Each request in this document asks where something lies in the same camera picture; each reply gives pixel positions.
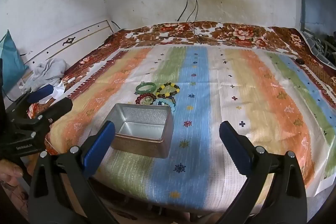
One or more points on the striped pastel bed sheet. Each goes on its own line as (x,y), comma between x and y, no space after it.
(199,113)

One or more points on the person's left hand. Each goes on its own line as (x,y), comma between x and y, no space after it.
(9,171)

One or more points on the white headboard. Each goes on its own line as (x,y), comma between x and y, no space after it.
(65,43)

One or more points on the teal pillow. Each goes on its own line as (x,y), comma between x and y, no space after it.
(10,61)

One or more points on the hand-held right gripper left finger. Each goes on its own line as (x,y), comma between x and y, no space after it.
(99,145)

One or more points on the small black object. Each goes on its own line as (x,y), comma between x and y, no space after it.
(299,61)

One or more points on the silver metal tin box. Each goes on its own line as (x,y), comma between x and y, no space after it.
(141,142)

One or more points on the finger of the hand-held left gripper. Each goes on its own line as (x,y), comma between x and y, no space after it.
(39,92)
(55,109)

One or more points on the grey crumpled cloth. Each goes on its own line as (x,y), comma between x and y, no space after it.
(47,69)

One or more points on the green jade bangle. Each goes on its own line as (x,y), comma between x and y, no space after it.
(139,88)

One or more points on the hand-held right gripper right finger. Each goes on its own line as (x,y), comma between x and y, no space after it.
(233,145)

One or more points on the brown floral blanket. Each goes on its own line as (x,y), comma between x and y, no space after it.
(236,32)

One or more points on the white crumpled tissue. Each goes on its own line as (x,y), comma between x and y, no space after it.
(59,91)

